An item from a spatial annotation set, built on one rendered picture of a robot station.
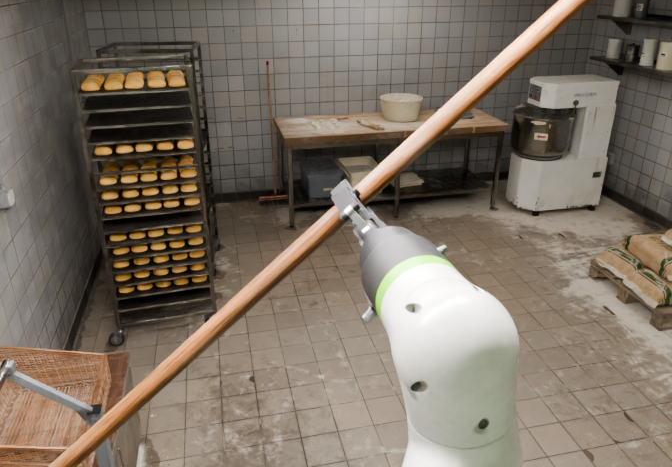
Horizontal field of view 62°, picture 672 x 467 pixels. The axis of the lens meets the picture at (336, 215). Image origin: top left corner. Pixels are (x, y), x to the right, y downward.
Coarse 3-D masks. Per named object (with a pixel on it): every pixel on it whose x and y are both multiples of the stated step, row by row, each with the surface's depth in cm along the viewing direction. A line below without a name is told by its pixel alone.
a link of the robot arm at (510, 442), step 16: (416, 432) 50; (512, 432) 49; (416, 448) 51; (432, 448) 49; (448, 448) 48; (480, 448) 48; (496, 448) 48; (512, 448) 50; (416, 464) 49; (432, 464) 48; (448, 464) 48; (464, 464) 48; (480, 464) 48; (496, 464) 49; (512, 464) 50
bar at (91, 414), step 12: (0, 372) 165; (12, 372) 169; (0, 384) 162; (24, 384) 172; (36, 384) 174; (48, 396) 176; (60, 396) 177; (72, 408) 179; (84, 408) 180; (96, 408) 183; (84, 420) 183; (96, 420) 182; (108, 444) 189; (108, 456) 189
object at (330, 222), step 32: (576, 0) 75; (544, 32) 75; (512, 64) 76; (480, 96) 77; (448, 128) 78; (384, 160) 79; (320, 224) 80; (288, 256) 80; (256, 288) 81; (224, 320) 82; (192, 352) 83; (160, 384) 83; (128, 416) 85; (96, 448) 86
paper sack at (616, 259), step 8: (608, 248) 437; (616, 248) 433; (600, 256) 438; (608, 256) 431; (616, 256) 426; (624, 256) 422; (632, 256) 420; (600, 264) 435; (608, 264) 429; (616, 264) 423; (624, 264) 418; (632, 264) 414; (640, 264) 412; (616, 272) 421; (624, 272) 416
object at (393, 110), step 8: (384, 96) 571; (392, 96) 577; (400, 96) 578; (408, 96) 576; (416, 96) 570; (384, 104) 551; (392, 104) 544; (400, 104) 541; (408, 104) 542; (416, 104) 546; (384, 112) 557; (392, 112) 548; (400, 112) 545; (408, 112) 546; (416, 112) 552; (392, 120) 553; (400, 120) 550; (408, 120) 551
